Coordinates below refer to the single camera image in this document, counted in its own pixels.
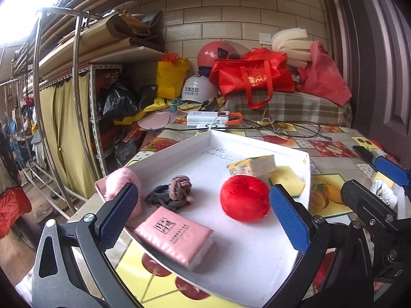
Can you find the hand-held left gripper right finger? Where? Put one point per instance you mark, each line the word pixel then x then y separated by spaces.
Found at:
pixel 289 221

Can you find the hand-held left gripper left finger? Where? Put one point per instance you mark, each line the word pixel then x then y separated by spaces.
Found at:
pixel 118 218

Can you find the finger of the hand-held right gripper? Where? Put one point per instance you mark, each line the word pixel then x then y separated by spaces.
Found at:
pixel 366 202
pixel 393 171

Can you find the white cloth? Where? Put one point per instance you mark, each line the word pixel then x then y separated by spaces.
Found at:
pixel 385 193

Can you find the pink fluffy plush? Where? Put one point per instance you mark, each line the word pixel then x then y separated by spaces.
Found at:
pixel 120 179

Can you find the yellow sponge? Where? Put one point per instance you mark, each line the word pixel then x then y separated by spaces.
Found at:
pixel 289 178

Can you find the red plush apple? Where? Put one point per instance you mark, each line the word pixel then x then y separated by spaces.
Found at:
pixel 245 199

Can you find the shallow white box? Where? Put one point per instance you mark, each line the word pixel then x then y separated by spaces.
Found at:
pixel 240 250

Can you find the pink tissue pack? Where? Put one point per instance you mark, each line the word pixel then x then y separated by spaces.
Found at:
pixel 173 234

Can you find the yellow green tissue pack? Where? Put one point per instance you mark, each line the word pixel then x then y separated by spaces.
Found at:
pixel 257 165

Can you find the black smartphone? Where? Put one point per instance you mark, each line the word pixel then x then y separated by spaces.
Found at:
pixel 363 153

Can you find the yellow curtain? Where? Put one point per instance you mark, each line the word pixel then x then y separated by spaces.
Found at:
pixel 67 128

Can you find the red padded jacket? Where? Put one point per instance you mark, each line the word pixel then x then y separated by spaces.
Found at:
pixel 12 208

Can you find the plaid covered box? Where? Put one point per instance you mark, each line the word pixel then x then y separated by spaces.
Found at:
pixel 295 106

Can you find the black plastic bag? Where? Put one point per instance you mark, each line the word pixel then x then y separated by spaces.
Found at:
pixel 118 99

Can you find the purple panelled door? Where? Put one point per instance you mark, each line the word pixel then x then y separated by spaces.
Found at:
pixel 372 54

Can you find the pink plastic bag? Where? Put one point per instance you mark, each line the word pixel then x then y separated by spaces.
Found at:
pixel 321 75

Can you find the steel tube rack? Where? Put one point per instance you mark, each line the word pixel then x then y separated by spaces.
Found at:
pixel 78 102

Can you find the white power bank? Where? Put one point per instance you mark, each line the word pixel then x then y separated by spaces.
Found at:
pixel 207 118

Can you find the white helmet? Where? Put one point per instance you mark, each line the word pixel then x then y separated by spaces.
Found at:
pixel 197 89

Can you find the yellow shopping bag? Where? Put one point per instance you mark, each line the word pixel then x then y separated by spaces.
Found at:
pixel 171 77

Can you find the red tote bag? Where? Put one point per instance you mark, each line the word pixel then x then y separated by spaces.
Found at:
pixel 253 73

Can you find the white metal shelf unit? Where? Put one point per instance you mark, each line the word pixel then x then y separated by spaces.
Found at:
pixel 96 61

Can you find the white foam pad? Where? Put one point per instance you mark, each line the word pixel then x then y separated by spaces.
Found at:
pixel 292 43

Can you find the pink helmet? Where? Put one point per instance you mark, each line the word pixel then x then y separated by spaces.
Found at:
pixel 210 54

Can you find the brown folded bags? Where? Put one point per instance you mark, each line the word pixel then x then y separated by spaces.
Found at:
pixel 138 27

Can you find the white wall switch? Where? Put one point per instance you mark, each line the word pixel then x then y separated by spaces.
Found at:
pixel 265 38

